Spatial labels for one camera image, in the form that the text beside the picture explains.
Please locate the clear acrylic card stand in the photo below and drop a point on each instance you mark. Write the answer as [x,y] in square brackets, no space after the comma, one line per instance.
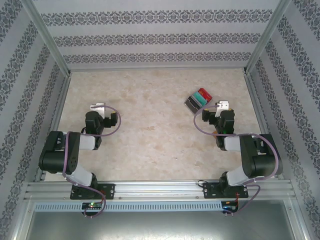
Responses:
[191,109]

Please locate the black credit card with chip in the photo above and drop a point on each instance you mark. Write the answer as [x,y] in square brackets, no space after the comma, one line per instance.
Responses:
[197,100]

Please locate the teal plastic card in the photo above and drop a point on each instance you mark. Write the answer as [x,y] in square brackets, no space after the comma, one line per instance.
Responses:
[200,98]

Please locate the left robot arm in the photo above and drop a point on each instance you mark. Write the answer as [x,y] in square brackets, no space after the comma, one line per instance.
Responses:
[87,142]

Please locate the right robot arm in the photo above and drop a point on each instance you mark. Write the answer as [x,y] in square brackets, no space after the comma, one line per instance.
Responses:
[232,143]

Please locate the grey metal panel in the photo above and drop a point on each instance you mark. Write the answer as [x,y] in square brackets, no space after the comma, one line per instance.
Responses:
[160,227]

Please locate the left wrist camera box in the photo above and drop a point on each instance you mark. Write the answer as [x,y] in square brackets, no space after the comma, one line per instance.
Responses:
[98,107]

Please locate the aluminium table edge rail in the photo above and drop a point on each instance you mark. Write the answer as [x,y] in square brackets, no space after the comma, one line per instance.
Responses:
[60,100]
[157,68]
[255,100]

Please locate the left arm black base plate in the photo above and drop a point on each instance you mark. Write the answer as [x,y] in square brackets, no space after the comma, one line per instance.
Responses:
[107,190]

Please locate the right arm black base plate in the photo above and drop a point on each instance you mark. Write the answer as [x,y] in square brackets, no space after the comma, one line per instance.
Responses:
[211,190]

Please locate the aluminium frame post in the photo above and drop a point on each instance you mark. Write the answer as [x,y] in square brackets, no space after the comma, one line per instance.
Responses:
[266,37]
[49,37]

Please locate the aluminium mounting rail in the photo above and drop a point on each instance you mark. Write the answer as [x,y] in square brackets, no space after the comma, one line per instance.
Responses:
[160,190]

